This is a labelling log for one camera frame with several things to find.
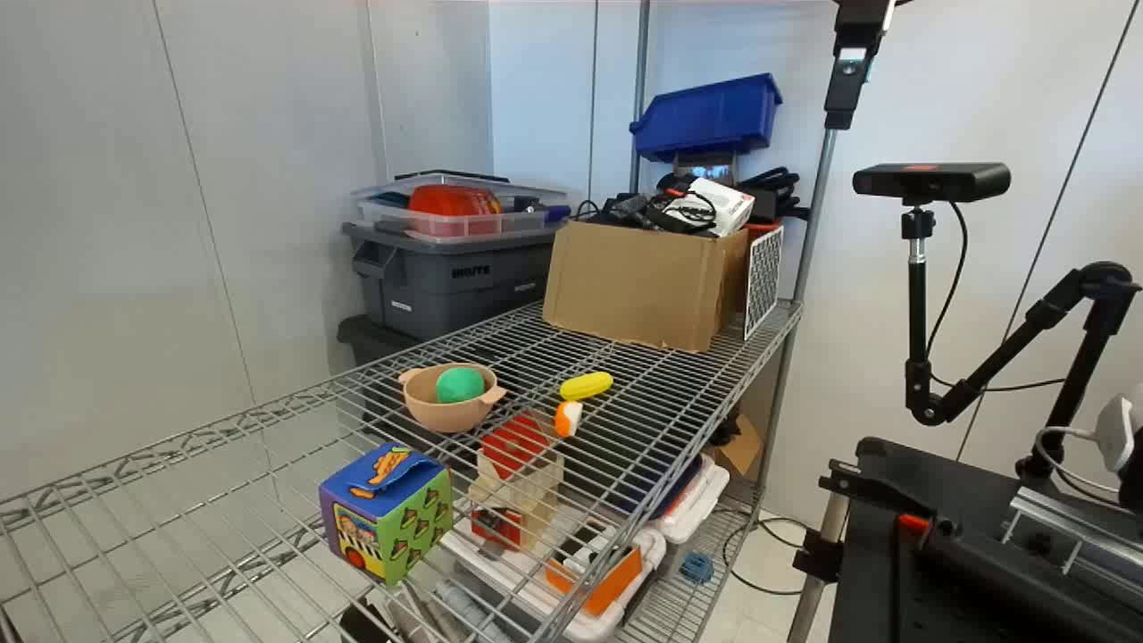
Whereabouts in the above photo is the green ball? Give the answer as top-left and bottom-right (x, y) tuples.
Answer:
(431, 366), (487, 404)

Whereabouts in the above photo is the orange and white toy slice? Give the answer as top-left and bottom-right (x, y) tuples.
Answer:
(555, 399), (581, 440)

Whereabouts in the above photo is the tan plastic bowl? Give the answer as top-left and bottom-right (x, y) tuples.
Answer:
(400, 366), (507, 435)

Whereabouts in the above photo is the grey storage tote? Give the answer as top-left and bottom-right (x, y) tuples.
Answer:
(348, 227), (555, 338)

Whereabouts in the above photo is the wire shelf rack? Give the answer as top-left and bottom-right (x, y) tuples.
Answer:
(0, 0), (863, 643)

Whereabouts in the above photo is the cardboard box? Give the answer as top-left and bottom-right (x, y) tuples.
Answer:
(542, 222), (751, 354)

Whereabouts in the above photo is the blue storage bin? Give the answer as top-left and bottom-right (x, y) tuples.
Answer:
(628, 72), (782, 161)

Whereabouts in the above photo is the yellow toy corn cob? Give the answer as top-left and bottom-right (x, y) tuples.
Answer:
(557, 371), (616, 399)

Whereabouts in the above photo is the colourful soft fabric cube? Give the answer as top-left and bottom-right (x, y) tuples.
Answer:
(319, 443), (454, 583)

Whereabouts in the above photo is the red and wood toy block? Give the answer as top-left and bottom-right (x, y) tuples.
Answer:
(467, 410), (563, 554)

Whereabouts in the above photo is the white orange device lower shelf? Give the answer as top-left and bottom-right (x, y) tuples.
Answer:
(442, 530), (668, 643)

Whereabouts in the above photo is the black camera on stand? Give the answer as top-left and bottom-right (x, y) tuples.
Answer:
(853, 161), (1011, 204)

